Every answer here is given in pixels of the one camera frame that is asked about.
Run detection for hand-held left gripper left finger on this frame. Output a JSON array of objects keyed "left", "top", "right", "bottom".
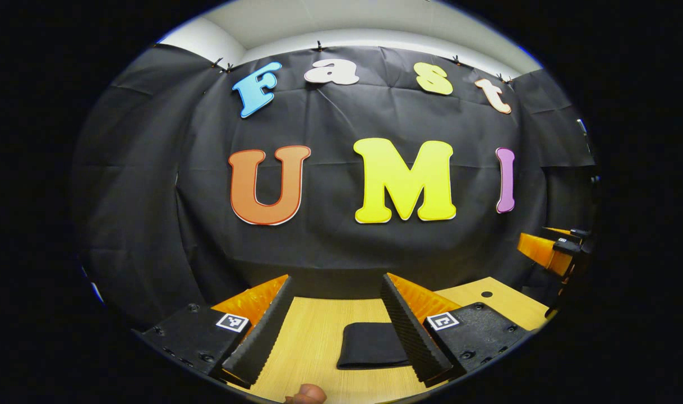
[{"left": 131, "top": 274, "right": 295, "bottom": 388}]

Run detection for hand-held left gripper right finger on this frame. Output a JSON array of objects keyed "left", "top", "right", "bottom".
[{"left": 380, "top": 273, "right": 530, "bottom": 388}]

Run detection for dark grey jeans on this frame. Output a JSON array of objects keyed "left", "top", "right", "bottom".
[{"left": 336, "top": 322, "right": 413, "bottom": 370}]

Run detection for black backdrop cloth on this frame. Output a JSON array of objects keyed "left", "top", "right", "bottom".
[{"left": 72, "top": 44, "right": 597, "bottom": 332}]

